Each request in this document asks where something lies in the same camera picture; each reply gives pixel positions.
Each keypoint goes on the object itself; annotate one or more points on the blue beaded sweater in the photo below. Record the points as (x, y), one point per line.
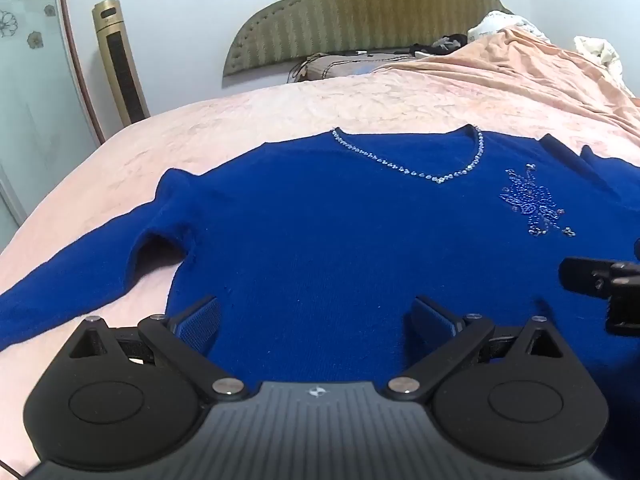
(325, 235)

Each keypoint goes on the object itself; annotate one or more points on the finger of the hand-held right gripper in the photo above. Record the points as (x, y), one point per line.
(582, 274)

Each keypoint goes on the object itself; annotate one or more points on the peach blanket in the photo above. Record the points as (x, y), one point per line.
(525, 75)

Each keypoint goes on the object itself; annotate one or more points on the dark clothing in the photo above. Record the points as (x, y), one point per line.
(445, 45)

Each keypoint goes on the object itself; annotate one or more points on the brown pillow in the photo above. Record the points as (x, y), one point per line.
(330, 67)

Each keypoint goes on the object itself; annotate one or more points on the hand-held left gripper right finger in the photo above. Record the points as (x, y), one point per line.
(434, 321)

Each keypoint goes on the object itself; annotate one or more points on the white quilt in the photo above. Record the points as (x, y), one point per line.
(505, 22)

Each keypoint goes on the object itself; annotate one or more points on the glass door wardrobe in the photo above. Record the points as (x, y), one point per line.
(35, 100)

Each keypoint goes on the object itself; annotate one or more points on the cream quilt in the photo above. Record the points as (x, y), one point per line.
(597, 55)

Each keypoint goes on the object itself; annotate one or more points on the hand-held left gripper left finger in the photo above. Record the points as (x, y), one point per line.
(200, 324)

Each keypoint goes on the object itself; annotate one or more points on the gold tower fan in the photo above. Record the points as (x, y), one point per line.
(120, 60)

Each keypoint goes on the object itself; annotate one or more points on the olive padded headboard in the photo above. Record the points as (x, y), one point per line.
(360, 15)

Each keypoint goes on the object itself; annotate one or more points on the pink bed sheet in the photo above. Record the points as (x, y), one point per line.
(225, 115)

